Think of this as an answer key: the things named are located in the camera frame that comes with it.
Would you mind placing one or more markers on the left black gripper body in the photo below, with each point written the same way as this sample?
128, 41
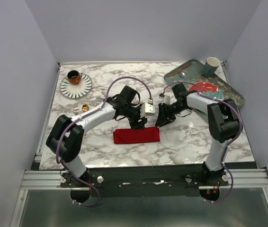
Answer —
133, 113

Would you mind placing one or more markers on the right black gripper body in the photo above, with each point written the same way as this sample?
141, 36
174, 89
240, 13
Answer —
175, 108

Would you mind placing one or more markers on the red cloth napkin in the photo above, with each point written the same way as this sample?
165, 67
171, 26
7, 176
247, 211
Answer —
131, 136

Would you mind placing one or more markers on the gold spoon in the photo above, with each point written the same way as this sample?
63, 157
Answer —
85, 108

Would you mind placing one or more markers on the silver fork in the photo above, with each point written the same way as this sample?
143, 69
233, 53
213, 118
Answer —
76, 109

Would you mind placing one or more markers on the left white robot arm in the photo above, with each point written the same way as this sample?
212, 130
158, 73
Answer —
66, 136

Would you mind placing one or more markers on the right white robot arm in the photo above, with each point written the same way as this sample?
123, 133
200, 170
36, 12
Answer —
224, 121

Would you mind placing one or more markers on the silver spoon on tray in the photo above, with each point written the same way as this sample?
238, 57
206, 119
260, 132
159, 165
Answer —
181, 74

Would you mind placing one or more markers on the red blue patterned plate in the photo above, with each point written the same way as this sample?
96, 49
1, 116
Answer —
208, 89

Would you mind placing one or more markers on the green floral tray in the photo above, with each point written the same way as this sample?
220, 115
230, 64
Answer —
194, 75

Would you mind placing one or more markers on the dark green white cup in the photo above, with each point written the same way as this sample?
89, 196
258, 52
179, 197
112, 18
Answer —
211, 65

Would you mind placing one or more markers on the striped white saucer plate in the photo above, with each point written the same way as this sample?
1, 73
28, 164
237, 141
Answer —
76, 91

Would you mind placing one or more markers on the brown black teacup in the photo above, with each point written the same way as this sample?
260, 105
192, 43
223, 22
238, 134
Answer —
74, 77

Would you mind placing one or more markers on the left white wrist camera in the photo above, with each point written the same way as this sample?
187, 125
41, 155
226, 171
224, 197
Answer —
147, 108

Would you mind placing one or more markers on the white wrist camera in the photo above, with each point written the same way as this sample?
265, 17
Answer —
147, 108
165, 99

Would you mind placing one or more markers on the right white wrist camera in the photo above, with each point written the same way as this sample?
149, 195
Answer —
165, 99

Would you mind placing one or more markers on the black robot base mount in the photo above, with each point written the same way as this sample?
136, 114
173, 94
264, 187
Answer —
194, 180

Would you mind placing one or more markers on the aluminium rail frame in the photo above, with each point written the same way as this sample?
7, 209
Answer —
42, 202

